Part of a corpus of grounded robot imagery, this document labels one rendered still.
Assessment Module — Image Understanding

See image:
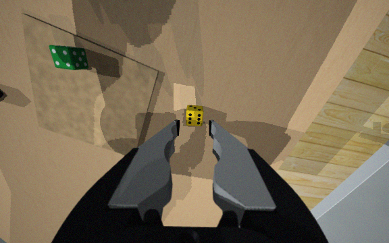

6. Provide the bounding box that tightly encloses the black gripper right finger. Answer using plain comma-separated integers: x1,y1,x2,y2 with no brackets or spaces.
209,120,329,243

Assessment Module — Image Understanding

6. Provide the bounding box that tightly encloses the green die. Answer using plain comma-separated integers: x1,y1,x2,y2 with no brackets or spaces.
49,45,88,70

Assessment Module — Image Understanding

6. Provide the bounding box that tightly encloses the yellow die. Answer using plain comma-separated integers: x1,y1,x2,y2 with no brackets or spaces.
186,105,203,126

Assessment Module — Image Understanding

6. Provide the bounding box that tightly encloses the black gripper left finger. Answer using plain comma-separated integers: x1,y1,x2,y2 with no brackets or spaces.
51,119,180,243

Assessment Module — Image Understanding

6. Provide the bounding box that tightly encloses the tan textured mat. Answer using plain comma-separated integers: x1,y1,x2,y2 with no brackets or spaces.
21,13,159,155

